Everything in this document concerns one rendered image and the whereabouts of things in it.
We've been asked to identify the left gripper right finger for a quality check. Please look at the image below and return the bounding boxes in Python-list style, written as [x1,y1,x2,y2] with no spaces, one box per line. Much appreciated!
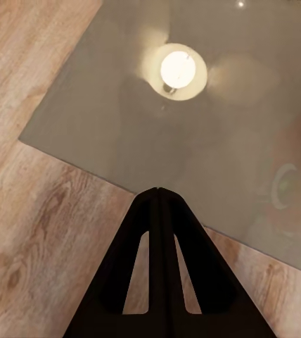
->
[158,187,276,338]

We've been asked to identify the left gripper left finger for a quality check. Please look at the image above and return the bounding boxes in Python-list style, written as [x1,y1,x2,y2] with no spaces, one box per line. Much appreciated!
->
[62,187,169,338]

